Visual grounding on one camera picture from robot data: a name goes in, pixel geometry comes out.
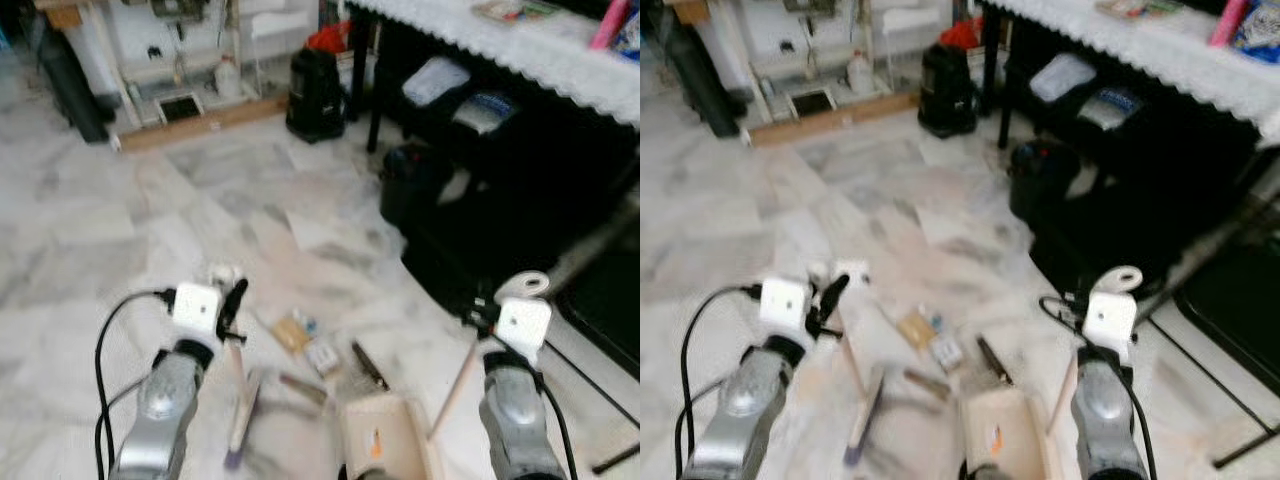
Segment wooden-handled broom with grey cap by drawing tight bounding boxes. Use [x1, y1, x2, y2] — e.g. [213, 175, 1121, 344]
[205, 262, 266, 473]
[808, 260, 889, 469]

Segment beige dustpan with wooden handle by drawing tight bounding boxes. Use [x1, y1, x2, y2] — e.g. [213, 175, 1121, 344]
[335, 270, 552, 480]
[958, 265, 1145, 480]

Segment tan cardboard box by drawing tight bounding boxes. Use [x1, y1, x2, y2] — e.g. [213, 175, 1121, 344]
[273, 312, 311, 353]
[897, 310, 936, 349]

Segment large black bag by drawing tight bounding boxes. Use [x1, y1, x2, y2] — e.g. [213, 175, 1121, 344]
[1030, 185, 1280, 371]
[400, 190, 641, 379]

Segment brown tube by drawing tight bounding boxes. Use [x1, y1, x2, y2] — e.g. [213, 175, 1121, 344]
[903, 368, 951, 401]
[278, 372, 329, 406]

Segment slim black stick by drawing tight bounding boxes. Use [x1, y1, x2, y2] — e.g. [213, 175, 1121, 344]
[350, 341, 391, 393]
[975, 335, 1014, 386]

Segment white printed carton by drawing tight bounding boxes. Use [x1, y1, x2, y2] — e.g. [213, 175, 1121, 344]
[928, 335, 966, 373]
[303, 338, 341, 376]

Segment round black bag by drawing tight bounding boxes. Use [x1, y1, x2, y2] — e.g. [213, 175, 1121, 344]
[380, 143, 456, 229]
[1010, 138, 1086, 223]

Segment long wooden plank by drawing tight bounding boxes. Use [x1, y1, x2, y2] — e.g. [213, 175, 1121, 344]
[745, 90, 921, 148]
[112, 95, 291, 153]

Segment black stand foot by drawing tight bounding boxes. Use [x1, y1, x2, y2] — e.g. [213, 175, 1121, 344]
[1150, 318, 1280, 469]
[540, 340, 641, 476]

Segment white-framed dark tablet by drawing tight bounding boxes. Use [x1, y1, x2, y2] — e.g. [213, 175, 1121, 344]
[158, 92, 206, 126]
[790, 88, 837, 121]

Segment blue-print plastic package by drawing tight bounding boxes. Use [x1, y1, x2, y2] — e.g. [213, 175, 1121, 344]
[1078, 85, 1146, 131]
[450, 90, 521, 136]

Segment white plastic jug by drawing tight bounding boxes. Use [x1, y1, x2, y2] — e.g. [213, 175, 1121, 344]
[213, 53, 244, 101]
[845, 50, 876, 98]

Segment black table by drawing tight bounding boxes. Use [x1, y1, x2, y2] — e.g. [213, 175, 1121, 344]
[347, 10, 641, 201]
[983, 8, 1280, 201]

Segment white-framed sewing table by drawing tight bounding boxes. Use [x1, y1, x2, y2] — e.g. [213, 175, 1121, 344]
[35, 0, 251, 119]
[668, 0, 881, 113]

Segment clear wrapped package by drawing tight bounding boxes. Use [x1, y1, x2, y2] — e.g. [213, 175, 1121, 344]
[1028, 52, 1099, 104]
[402, 55, 473, 108]

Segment black cylinder roll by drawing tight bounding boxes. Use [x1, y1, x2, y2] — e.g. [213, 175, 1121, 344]
[665, 10, 746, 139]
[35, 15, 113, 144]

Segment white lace tablecloth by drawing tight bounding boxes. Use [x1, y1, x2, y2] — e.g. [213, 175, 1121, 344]
[345, 0, 641, 129]
[975, 0, 1280, 151]

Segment red bag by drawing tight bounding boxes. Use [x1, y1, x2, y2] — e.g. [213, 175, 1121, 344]
[940, 18, 986, 51]
[305, 22, 353, 53]

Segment white chair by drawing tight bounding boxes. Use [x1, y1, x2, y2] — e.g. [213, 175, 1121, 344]
[875, 5, 946, 91]
[240, 5, 316, 96]

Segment flat printed magazine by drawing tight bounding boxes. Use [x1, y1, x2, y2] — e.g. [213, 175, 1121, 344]
[470, 0, 561, 23]
[1095, 0, 1181, 21]

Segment blue snack bag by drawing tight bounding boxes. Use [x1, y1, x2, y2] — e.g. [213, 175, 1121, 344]
[1232, 5, 1280, 63]
[615, 10, 641, 61]

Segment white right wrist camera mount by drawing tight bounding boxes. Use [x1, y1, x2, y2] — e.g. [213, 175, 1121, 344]
[497, 297, 553, 363]
[1083, 292, 1139, 363]

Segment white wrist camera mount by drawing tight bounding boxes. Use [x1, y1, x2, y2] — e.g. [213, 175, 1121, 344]
[497, 297, 553, 363]
[1083, 292, 1139, 363]
[172, 283, 223, 336]
[760, 277, 809, 334]

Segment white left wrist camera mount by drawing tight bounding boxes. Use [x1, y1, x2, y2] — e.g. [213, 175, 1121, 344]
[172, 283, 223, 336]
[760, 277, 809, 334]

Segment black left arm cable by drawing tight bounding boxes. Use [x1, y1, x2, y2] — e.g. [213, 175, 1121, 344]
[675, 285, 766, 476]
[93, 288, 179, 480]

